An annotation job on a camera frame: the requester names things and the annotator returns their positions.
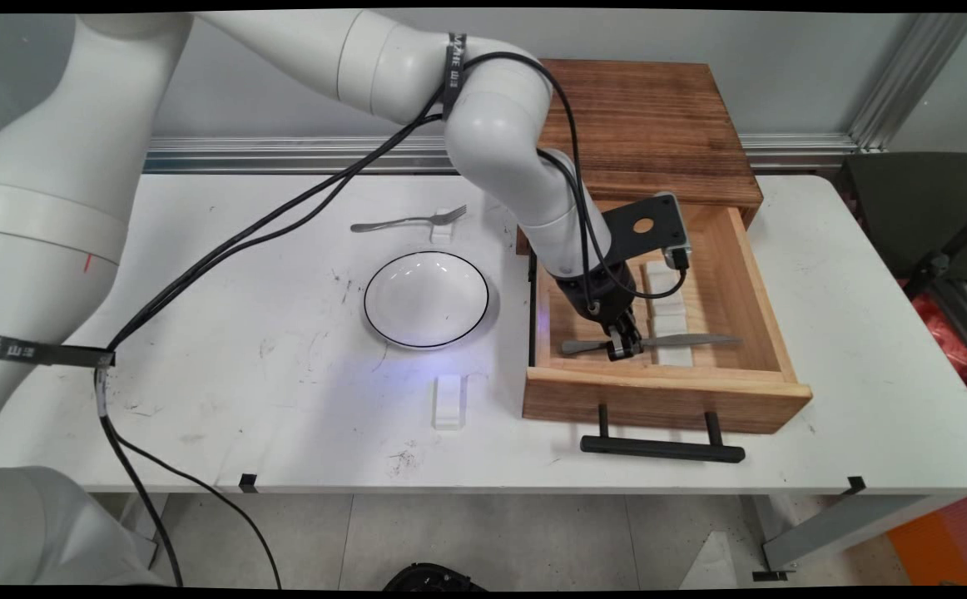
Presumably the black velcro strap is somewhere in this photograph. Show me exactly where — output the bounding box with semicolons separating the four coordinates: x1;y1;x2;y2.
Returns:
442;32;469;121
0;331;117;369

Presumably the horizontal aluminium rail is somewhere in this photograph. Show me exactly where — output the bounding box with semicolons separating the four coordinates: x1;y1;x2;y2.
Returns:
144;135;859;174

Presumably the black round floor object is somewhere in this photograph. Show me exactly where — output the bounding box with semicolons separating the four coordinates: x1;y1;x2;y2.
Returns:
384;563;484;592

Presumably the light wooden drawer black handle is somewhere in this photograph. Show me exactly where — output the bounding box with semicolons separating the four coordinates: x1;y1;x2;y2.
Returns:
523;198;814;463

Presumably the dark green board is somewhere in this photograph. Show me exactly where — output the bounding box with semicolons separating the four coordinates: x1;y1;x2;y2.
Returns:
837;152;967;284

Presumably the aluminium frame post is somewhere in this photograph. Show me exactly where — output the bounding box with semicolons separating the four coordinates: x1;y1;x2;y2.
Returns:
848;12;967;153

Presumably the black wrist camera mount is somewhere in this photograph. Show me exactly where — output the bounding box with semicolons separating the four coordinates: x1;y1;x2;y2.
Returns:
602;193;692;271

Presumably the silver metal fork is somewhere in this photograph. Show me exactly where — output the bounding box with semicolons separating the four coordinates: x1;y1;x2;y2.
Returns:
350;205;469;234

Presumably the white plate with black rim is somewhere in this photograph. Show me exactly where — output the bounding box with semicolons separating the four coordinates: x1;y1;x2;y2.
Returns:
364;251;491;349

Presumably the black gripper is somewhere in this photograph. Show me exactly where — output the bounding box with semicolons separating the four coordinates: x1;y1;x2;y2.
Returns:
557;265;644;363

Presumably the dark wooden drawer cabinet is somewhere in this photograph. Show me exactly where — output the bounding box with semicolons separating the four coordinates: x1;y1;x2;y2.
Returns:
517;58;765;256

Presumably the red plastic bag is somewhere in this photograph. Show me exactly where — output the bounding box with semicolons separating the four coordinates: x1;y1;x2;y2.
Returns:
900;283;967;392

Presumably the black stand rod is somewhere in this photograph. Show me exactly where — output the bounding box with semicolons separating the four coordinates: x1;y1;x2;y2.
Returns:
904;200;967;300

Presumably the silver metal table knife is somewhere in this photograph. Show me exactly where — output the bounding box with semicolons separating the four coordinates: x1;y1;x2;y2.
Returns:
561;334;744;357

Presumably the orange box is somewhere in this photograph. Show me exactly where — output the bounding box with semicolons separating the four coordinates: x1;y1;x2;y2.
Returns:
887;497;967;586

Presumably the grey table leg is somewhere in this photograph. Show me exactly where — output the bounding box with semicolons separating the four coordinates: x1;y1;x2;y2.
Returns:
121;493;170;567
754;495;950;575

